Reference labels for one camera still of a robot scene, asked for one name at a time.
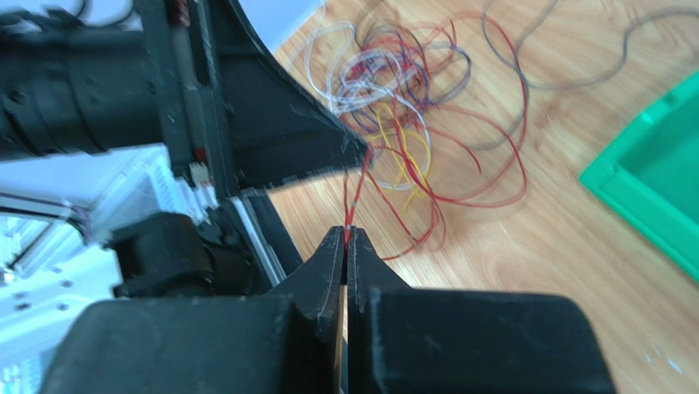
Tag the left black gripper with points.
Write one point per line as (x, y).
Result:
(260, 128)

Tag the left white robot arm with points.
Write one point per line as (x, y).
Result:
(69, 87)

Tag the left green plastic bin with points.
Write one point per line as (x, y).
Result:
(648, 175)

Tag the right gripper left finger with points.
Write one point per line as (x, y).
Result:
(286, 341)

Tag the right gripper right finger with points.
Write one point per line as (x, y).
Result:
(417, 340)

